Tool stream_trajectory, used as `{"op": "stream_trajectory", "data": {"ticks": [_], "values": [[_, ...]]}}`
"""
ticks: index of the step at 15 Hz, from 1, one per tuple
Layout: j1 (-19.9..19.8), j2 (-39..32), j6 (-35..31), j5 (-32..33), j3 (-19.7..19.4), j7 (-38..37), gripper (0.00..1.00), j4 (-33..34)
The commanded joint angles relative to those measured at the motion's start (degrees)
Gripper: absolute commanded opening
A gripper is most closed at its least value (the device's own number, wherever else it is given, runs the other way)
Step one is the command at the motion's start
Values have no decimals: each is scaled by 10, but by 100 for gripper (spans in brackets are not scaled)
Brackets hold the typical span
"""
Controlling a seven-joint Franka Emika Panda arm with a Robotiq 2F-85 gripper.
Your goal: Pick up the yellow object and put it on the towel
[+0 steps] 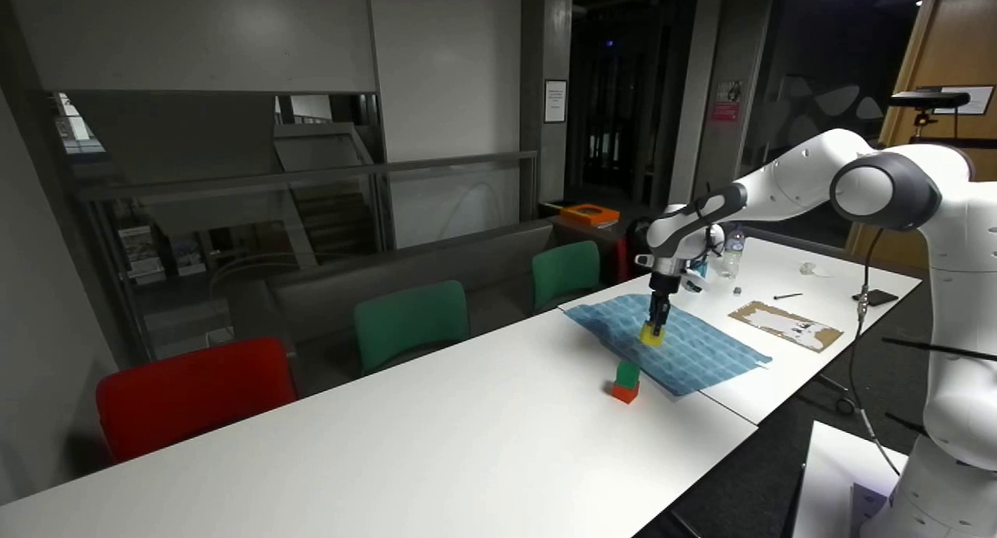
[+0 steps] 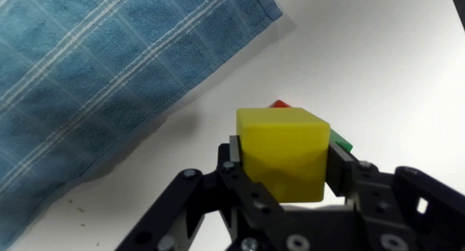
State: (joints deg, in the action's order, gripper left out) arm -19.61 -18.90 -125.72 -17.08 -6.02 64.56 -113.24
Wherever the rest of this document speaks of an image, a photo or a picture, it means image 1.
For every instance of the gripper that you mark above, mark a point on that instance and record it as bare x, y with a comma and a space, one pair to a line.
666, 285

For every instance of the yellow block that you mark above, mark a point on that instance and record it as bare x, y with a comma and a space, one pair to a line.
651, 336

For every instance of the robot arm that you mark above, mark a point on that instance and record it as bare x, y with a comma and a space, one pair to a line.
958, 234

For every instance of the blue checked towel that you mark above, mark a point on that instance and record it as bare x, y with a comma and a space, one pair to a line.
693, 351

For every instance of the small white object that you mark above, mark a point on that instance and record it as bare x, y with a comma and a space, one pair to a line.
810, 269

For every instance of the clear plastic water bottle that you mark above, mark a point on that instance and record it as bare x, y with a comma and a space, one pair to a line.
732, 256

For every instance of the green block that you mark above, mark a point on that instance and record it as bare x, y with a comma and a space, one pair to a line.
627, 373

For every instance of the green chair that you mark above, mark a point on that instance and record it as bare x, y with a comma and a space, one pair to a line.
565, 273
409, 320

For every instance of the orange box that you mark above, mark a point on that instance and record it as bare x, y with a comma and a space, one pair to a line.
590, 213

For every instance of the orange block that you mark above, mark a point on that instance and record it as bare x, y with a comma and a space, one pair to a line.
624, 394

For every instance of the torn cardboard piece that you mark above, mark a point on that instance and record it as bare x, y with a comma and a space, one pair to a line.
783, 324

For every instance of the grey bench sofa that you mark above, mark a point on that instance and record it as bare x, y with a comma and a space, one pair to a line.
467, 269

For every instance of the black phone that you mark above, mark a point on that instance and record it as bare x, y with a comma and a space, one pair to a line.
878, 297

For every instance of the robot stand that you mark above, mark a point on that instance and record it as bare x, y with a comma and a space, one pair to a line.
837, 476

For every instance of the white door sign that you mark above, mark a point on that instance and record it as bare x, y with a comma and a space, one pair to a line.
981, 100

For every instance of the grey handrail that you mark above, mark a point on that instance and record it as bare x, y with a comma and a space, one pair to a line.
311, 178

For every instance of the wooden door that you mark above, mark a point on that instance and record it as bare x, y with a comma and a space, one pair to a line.
958, 40

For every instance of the red chair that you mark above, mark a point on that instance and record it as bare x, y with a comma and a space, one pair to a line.
195, 394

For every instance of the brochure rack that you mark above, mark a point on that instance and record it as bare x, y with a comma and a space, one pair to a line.
156, 250

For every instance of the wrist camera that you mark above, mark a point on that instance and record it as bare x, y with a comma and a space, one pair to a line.
695, 276

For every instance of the red wall poster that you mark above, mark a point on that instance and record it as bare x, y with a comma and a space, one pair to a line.
726, 102

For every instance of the white wall notice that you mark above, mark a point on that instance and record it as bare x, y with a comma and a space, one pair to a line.
555, 100

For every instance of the camera on mount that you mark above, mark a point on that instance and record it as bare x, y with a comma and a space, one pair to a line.
928, 100

